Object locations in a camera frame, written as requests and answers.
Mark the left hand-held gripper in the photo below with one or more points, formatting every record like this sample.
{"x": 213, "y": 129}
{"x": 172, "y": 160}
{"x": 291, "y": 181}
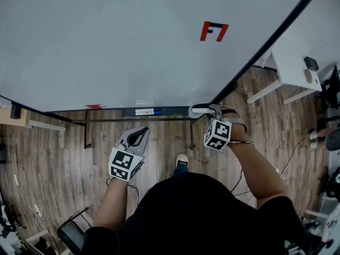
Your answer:
{"x": 123, "y": 165}

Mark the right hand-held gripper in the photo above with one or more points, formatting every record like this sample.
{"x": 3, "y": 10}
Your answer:
{"x": 217, "y": 135}

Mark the person's left forearm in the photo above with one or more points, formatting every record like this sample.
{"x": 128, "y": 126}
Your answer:
{"x": 111, "y": 206}

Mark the person's right forearm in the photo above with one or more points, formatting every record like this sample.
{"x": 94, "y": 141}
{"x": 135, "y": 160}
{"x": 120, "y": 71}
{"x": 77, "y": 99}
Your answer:
{"x": 257, "y": 169}

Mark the black framed whiteboard on stand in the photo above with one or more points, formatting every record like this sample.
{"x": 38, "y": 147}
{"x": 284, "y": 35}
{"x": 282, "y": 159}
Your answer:
{"x": 106, "y": 49}

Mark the black box on white table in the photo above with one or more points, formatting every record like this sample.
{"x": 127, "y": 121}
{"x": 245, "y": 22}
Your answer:
{"x": 310, "y": 63}

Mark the black box on wooden table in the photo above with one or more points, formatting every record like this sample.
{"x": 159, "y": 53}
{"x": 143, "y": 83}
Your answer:
{"x": 16, "y": 111}

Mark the person's right hand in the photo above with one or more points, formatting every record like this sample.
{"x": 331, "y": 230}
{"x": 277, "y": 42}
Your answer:
{"x": 239, "y": 135}

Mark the white marker with blue cap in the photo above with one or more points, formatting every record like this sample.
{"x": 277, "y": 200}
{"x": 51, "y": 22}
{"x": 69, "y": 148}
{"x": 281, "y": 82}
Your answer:
{"x": 144, "y": 112}

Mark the person's white shoe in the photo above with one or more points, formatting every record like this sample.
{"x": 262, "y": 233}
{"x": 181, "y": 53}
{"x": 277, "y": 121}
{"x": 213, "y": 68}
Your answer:
{"x": 182, "y": 159}

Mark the red plastic holder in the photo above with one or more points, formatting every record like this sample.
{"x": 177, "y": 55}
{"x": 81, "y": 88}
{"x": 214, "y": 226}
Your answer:
{"x": 95, "y": 106}

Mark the person's blue jeans leg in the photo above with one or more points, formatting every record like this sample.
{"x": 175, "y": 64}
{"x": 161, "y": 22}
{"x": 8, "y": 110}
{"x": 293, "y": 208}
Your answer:
{"x": 180, "y": 170}

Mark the white square table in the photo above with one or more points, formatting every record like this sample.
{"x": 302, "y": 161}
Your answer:
{"x": 289, "y": 65}

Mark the person's black shirt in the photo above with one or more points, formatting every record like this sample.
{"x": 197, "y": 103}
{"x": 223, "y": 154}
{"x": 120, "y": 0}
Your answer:
{"x": 196, "y": 216}

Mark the beige oval case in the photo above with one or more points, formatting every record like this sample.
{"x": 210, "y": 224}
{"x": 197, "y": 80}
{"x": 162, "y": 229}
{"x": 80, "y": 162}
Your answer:
{"x": 308, "y": 76}

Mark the black folding chair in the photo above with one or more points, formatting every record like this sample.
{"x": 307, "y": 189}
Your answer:
{"x": 70, "y": 234}

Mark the black office chair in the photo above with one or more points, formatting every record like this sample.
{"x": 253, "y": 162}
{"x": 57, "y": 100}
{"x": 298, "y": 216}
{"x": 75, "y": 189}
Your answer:
{"x": 330, "y": 89}

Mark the white power strip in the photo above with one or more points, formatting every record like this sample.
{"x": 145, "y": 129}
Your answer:
{"x": 15, "y": 179}
{"x": 37, "y": 209}

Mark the grey round machine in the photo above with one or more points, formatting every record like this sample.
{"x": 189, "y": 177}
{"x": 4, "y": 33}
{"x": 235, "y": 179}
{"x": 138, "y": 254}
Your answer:
{"x": 333, "y": 141}

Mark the wooden side table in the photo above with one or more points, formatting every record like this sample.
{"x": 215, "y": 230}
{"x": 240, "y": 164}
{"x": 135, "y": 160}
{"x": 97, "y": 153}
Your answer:
{"x": 16, "y": 118}

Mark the white plastic storage rack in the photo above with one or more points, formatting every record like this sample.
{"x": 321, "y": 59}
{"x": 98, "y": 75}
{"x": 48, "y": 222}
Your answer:
{"x": 326, "y": 208}

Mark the black equipment frame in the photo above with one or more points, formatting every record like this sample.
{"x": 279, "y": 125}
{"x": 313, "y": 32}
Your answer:
{"x": 332, "y": 182}

